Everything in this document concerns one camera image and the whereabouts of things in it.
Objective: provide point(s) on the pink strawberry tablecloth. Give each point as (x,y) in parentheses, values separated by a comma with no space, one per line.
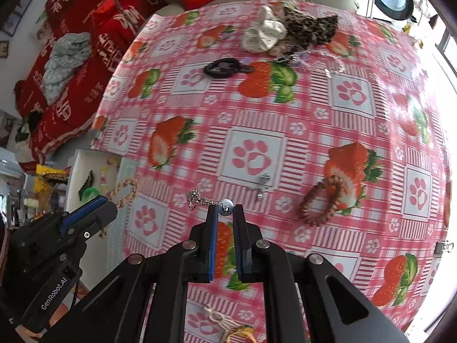
(351,137)

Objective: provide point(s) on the white jewelry tray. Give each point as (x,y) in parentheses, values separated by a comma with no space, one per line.
(109,170)

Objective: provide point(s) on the green translucent bangle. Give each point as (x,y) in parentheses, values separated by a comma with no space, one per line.
(87,194)

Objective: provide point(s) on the cream scrunchie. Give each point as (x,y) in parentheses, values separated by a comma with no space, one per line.
(264,32)

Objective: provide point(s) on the white metal hair clip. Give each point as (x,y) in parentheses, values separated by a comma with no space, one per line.
(220,319)

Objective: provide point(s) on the grey green cloth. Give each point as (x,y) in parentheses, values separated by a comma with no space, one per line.
(68,54)

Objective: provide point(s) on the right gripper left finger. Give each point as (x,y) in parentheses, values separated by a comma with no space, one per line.
(202,260)

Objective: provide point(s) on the leopard print scrunchie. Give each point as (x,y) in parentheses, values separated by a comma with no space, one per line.
(307,31)

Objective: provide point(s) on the small silver charm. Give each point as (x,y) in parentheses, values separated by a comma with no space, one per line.
(261,186)

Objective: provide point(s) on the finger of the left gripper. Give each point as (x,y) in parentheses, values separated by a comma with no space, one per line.
(84,208)
(95,221)

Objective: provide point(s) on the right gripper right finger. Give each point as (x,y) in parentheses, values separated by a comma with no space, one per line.
(245,236)

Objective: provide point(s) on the red printed quilt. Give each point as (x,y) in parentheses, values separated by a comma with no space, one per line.
(113,25)

